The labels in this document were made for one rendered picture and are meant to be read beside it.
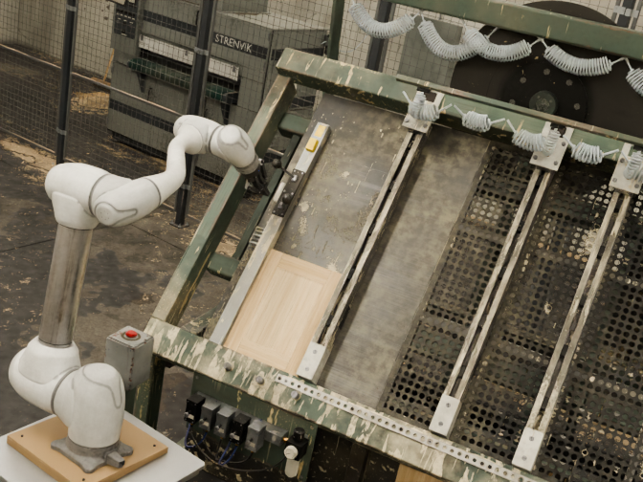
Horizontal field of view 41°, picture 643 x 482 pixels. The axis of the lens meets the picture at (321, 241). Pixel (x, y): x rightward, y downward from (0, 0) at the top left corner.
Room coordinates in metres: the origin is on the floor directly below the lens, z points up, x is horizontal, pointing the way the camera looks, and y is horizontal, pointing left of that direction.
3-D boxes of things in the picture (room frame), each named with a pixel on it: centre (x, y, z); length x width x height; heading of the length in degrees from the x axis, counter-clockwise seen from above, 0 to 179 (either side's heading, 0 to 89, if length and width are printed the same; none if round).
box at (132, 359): (2.65, 0.58, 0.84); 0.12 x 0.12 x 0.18; 68
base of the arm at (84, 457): (2.19, 0.54, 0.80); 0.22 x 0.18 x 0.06; 58
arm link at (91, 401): (2.21, 0.57, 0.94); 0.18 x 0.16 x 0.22; 66
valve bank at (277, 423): (2.55, 0.15, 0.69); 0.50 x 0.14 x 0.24; 68
